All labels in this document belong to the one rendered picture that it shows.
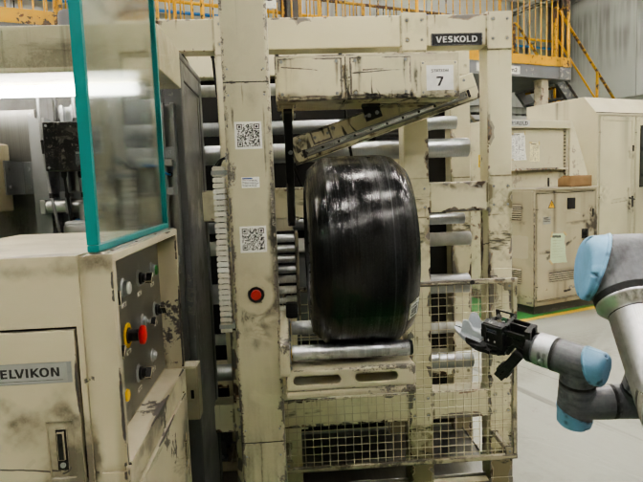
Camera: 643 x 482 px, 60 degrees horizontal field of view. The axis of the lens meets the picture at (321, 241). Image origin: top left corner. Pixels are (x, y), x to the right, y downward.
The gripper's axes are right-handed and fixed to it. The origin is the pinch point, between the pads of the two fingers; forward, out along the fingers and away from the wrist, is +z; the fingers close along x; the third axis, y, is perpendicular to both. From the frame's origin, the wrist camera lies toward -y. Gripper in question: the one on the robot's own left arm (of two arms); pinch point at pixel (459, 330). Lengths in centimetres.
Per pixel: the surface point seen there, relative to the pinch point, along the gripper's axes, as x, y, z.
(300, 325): 7, -14, 56
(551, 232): -392, -183, 157
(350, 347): 13.3, -7.0, 27.1
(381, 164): -13.1, 37.2, 29.3
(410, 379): 6.2, -17.4, 13.6
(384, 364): 9.4, -12.5, 19.4
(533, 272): -358, -212, 160
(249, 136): 8, 51, 57
